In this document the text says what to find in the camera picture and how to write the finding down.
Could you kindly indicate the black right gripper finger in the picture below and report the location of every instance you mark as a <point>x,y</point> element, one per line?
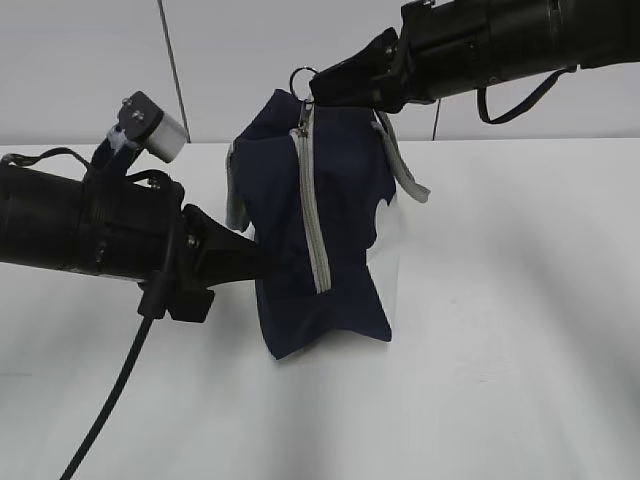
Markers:
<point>375,77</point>

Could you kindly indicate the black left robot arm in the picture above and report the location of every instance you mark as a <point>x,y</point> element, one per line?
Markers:
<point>39,219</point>

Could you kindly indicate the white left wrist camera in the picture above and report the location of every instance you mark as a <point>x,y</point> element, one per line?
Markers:
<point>142,124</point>

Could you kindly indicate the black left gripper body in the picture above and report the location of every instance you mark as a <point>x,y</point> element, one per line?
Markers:
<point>131,227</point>

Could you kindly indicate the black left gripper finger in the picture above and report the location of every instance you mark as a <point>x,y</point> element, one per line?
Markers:
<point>216,255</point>

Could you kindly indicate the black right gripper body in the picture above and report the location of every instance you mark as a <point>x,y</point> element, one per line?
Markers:
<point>442,51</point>

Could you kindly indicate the navy blue lunch bag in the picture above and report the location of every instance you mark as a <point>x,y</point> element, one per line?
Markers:
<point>309,181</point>

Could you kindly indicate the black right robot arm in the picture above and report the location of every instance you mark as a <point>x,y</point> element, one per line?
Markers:
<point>534,37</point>

